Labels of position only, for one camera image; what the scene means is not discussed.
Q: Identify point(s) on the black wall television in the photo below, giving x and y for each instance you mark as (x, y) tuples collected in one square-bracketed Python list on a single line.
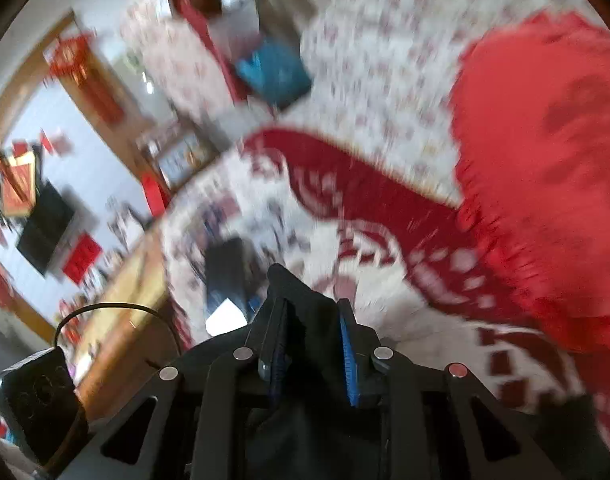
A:
[(45, 227)]

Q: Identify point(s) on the red and white patterned blanket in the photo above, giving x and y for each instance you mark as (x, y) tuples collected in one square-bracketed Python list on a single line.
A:
[(365, 185)]

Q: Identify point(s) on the floral cushion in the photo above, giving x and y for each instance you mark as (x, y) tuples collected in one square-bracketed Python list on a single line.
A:
[(170, 60)]

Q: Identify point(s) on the red heart-shaped frilled pillow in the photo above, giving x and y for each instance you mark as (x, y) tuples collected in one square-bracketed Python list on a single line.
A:
[(545, 160)]

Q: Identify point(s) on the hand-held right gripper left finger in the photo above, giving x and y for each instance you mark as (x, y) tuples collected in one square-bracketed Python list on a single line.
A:
[(277, 355)]

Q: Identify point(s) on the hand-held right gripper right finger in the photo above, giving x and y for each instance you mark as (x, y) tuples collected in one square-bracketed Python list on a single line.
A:
[(350, 360)]

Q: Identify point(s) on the wooden cabinet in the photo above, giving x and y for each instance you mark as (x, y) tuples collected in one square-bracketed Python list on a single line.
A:
[(120, 310)]

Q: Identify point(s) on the wooden door frame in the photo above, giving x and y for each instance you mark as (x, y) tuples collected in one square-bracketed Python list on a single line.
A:
[(130, 110)]

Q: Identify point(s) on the red knot door decoration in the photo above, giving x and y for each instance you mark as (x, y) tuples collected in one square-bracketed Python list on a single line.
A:
[(67, 55)]

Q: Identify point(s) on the black smartphone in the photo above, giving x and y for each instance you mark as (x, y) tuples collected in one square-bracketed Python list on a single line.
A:
[(225, 270)]

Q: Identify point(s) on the red box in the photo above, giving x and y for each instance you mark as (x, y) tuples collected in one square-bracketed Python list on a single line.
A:
[(155, 192)]

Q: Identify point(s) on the red and gold wall decoration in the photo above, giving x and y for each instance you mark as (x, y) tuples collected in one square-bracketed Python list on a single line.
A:
[(17, 180)]

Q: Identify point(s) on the framed picture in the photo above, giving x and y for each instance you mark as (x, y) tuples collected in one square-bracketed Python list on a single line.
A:
[(185, 160)]

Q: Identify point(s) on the blue bag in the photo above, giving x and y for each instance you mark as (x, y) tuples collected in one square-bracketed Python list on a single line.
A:
[(275, 72)]

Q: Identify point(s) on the floral quilt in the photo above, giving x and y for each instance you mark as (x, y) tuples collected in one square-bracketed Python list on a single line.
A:
[(385, 60)]

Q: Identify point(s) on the red paper square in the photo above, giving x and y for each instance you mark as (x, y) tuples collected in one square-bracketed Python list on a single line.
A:
[(82, 260)]

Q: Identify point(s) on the black pants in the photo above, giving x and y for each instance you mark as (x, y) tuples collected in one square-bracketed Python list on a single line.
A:
[(310, 440)]

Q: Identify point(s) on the clear plastic bag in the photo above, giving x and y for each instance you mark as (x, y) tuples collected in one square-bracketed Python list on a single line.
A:
[(237, 30)]

